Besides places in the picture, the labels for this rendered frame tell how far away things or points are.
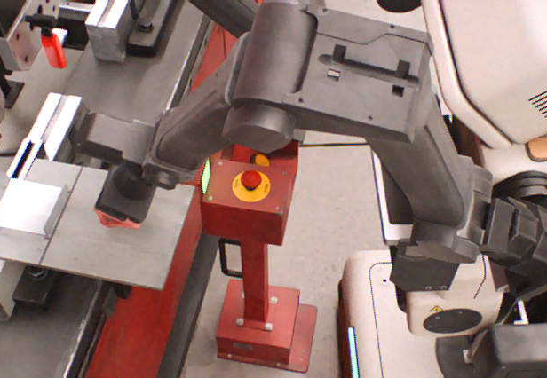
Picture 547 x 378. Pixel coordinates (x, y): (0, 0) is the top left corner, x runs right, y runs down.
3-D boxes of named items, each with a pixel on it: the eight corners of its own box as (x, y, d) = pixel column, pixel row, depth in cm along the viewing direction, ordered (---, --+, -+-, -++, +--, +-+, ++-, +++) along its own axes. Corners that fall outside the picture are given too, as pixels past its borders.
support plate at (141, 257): (162, 291, 107) (161, 288, 106) (-11, 257, 110) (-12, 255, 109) (195, 189, 117) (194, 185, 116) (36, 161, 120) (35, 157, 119)
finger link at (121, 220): (77, 228, 107) (98, 201, 100) (94, 187, 111) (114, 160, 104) (121, 248, 109) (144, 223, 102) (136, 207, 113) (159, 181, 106)
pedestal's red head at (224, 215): (281, 247, 149) (282, 196, 134) (203, 234, 151) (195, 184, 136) (297, 167, 160) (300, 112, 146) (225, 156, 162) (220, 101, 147)
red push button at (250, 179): (259, 198, 142) (259, 187, 139) (239, 194, 143) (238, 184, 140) (263, 181, 144) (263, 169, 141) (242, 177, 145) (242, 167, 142)
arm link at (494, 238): (514, 256, 84) (523, 210, 85) (453, 230, 79) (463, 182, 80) (453, 253, 92) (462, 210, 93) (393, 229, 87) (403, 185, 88)
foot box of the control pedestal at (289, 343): (306, 374, 203) (308, 357, 193) (217, 358, 205) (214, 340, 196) (318, 307, 214) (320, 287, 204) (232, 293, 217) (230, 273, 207)
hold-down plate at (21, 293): (48, 312, 118) (43, 304, 115) (15, 306, 118) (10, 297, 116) (110, 161, 134) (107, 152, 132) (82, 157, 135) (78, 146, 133)
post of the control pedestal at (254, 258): (265, 322, 198) (263, 212, 154) (245, 319, 199) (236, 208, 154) (268, 304, 201) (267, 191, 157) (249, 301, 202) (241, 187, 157)
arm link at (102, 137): (180, 188, 88) (200, 120, 90) (85, 157, 84) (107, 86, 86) (152, 195, 99) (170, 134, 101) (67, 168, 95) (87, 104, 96)
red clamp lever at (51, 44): (67, 72, 109) (50, 22, 101) (40, 68, 110) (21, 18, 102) (71, 63, 110) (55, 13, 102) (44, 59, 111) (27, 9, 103)
